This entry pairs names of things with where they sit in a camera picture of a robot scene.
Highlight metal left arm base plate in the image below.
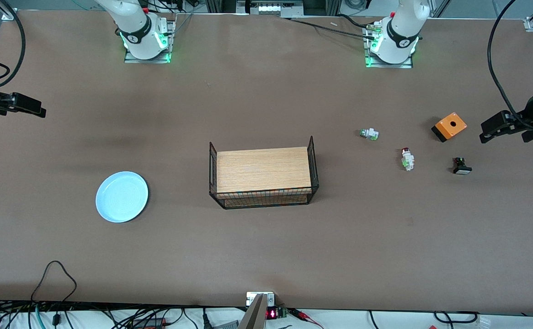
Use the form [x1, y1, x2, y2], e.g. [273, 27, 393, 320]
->
[364, 25, 414, 69]

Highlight black cable on table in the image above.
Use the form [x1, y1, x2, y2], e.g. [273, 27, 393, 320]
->
[289, 14, 379, 38]

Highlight silver camera mount bracket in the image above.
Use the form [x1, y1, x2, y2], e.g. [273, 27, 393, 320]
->
[238, 292, 276, 329]

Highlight tangled black cable bundle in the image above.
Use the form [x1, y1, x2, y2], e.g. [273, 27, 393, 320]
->
[0, 299, 212, 329]

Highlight red clip test leads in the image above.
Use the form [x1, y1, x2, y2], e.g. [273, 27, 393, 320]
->
[289, 308, 325, 329]

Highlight light blue round plate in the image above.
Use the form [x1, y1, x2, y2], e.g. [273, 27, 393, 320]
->
[96, 171, 149, 223]

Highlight black looped thin cable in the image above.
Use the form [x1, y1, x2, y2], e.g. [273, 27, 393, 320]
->
[31, 260, 77, 302]

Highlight black wire rack wooden shelf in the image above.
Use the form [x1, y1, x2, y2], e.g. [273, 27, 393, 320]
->
[209, 136, 320, 210]

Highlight black square push button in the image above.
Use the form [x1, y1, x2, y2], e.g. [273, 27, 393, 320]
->
[453, 157, 473, 175]

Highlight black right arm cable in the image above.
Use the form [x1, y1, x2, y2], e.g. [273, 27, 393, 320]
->
[0, 0, 26, 88]

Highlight black coiled cable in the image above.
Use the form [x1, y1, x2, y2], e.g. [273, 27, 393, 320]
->
[433, 311, 480, 326]

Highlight orange button enclosure box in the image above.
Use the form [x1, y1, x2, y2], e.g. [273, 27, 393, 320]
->
[432, 112, 468, 143]

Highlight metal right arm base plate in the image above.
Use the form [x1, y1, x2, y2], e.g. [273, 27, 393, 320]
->
[124, 19, 176, 64]

